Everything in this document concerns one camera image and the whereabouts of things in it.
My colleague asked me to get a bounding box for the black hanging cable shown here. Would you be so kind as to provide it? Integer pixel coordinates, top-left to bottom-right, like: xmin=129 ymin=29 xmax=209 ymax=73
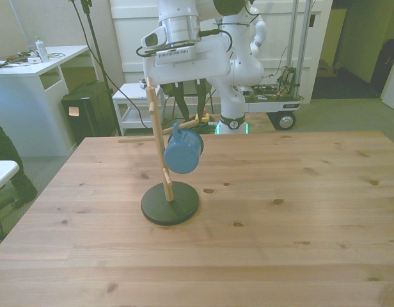
xmin=67 ymin=0 xmax=153 ymax=129

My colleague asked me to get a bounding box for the wooden mug tree stand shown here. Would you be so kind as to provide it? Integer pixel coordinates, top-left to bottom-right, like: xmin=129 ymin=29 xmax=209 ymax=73
xmin=118 ymin=76 xmax=200 ymax=226

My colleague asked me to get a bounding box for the small white side table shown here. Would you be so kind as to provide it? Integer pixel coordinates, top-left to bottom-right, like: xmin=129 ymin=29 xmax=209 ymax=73
xmin=111 ymin=83 xmax=165 ymax=130

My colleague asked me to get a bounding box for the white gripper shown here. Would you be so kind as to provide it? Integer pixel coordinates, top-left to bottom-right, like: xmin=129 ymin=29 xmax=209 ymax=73
xmin=142 ymin=40 xmax=232 ymax=122

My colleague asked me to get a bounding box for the yellow emergency stop button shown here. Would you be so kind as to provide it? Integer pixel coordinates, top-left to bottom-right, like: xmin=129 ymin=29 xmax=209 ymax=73
xmin=196 ymin=107 xmax=212 ymax=125

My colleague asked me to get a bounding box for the black box on floor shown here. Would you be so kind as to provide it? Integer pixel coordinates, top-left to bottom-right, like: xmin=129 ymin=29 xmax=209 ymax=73
xmin=372 ymin=38 xmax=394 ymax=98

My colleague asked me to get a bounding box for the black tripod pole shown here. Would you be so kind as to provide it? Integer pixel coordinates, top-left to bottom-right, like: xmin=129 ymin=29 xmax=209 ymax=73
xmin=79 ymin=0 xmax=123 ymax=137

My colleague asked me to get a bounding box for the white table corner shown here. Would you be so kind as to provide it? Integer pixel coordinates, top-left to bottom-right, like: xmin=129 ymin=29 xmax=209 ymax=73
xmin=0 ymin=159 xmax=20 ymax=196

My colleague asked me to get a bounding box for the mobile cart with wheels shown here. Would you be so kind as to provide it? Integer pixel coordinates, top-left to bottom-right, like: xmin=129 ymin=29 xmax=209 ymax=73
xmin=240 ymin=0 xmax=314 ymax=131

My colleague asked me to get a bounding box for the clear plastic bottle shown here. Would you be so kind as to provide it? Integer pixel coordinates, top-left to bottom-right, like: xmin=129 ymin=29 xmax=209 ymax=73
xmin=34 ymin=35 xmax=51 ymax=63

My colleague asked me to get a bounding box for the blue enamel mug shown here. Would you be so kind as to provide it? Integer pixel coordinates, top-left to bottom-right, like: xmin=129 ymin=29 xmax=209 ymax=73
xmin=163 ymin=123 xmax=205 ymax=175

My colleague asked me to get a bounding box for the white desk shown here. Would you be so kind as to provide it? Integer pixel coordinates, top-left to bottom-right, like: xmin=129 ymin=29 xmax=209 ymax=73
xmin=0 ymin=44 xmax=93 ymax=158

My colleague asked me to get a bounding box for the person's dark trouser leg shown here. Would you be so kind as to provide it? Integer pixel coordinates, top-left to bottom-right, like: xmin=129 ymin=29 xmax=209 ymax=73
xmin=0 ymin=120 xmax=38 ymax=209

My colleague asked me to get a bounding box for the black computer tower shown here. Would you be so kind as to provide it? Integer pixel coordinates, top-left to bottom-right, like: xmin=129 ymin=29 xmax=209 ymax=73
xmin=60 ymin=81 xmax=118 ymax=145

